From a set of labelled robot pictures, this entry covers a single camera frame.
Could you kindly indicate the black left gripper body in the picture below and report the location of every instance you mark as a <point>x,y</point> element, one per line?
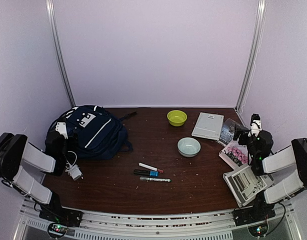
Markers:
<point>53,141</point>

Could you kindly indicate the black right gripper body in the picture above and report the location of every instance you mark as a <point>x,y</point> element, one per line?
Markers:
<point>242,133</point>

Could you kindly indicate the navy blue student backpack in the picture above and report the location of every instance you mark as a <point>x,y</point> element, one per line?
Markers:
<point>94,133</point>

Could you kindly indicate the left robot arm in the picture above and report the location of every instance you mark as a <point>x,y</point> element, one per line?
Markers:
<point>16,150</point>

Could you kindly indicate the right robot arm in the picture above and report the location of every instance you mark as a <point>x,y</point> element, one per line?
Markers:
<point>259,143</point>

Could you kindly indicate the dark cover book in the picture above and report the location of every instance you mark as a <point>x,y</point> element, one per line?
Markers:
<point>227,131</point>

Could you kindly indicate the white book pink flowers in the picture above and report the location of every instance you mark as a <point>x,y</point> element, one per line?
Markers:
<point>234,154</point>

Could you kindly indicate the black white photo magazine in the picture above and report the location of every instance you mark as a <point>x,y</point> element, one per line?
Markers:
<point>245,185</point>

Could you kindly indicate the pale blue ceramic bowl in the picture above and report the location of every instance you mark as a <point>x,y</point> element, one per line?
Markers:
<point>188,147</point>

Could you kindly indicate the lime green bowl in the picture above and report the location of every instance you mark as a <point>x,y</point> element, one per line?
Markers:
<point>176,118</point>

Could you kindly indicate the white red marker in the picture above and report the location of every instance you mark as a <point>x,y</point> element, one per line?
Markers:
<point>152,168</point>

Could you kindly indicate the white green marker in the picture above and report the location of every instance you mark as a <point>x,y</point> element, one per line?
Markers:
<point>154,179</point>

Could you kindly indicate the black blue highlighter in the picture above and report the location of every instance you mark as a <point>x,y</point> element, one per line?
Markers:
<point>147,173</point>

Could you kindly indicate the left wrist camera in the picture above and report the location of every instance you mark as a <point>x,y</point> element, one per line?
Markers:
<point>61,128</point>

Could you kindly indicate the white charger with cable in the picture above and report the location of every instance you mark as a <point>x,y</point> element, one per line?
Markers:
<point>71,167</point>

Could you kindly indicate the aluminium front rail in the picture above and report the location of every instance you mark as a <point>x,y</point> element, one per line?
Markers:
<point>213,225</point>

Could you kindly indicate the right aluminium corner post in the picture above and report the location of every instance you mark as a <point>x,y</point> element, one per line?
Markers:
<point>254,49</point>

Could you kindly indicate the aluminium corner post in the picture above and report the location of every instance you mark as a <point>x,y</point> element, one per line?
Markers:
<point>58,51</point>
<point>254,49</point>

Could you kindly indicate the left aluminium corner post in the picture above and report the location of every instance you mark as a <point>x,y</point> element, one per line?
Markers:
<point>58,51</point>

